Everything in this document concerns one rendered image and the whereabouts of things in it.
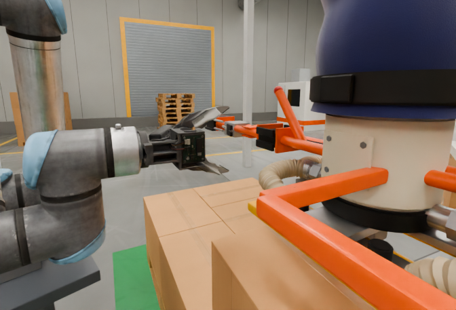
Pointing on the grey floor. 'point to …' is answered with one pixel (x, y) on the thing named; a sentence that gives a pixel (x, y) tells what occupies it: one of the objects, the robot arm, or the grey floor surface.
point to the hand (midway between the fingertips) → (227, 139)
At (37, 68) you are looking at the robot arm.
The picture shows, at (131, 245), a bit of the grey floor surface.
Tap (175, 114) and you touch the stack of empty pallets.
